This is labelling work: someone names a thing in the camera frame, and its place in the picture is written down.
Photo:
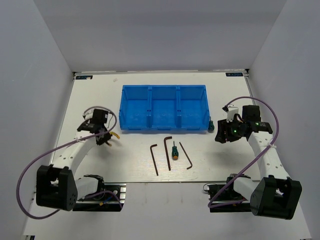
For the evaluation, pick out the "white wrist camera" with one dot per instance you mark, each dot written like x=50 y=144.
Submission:
x=231 y=111
x=87 y=115

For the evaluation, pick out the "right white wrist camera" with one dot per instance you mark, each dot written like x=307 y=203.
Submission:
x=231 y=111

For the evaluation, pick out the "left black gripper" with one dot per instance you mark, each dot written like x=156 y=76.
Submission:
x=107 y=137

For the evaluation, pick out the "blue three-compartment plastic bin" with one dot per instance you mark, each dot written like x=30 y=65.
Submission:
x=164 y=108

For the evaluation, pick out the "left dark hex key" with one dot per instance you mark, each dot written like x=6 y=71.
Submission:
x=153 y=158

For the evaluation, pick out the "middle large hex key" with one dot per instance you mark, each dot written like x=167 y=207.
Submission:
x=166 y=151

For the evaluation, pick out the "corner logo sticker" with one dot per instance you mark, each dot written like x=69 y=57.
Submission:
x=234 y=74
x=83 y=77

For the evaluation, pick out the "left corner logo sticker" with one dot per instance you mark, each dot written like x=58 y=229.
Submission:
x=83 y=77

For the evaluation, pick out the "right thin hex key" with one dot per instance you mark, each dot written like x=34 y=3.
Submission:
x=187 y=157

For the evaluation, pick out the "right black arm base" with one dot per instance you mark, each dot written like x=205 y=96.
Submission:
x=227 y=196

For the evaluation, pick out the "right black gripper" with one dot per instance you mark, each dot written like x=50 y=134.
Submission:
x=223 y=125

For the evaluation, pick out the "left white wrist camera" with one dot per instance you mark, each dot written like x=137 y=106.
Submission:
x=87 y=115

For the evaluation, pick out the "right corner logo sticker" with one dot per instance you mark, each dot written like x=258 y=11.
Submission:
x=234 y=74

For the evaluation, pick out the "small green stubby screwdriver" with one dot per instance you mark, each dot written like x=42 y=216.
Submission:
x=211 y=127

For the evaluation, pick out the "yellow-handled needle-nose pliers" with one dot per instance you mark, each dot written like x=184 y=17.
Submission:
x=113 y=137

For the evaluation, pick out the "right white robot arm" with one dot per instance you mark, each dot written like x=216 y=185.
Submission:
x=276 y=195

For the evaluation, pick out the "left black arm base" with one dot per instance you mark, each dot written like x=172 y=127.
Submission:
x=105 y=202

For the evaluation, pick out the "green orange-tipped screwdriver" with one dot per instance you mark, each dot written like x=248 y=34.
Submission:
x=174 y=152

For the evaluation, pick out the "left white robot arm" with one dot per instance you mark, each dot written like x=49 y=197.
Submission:
x=56 y=185

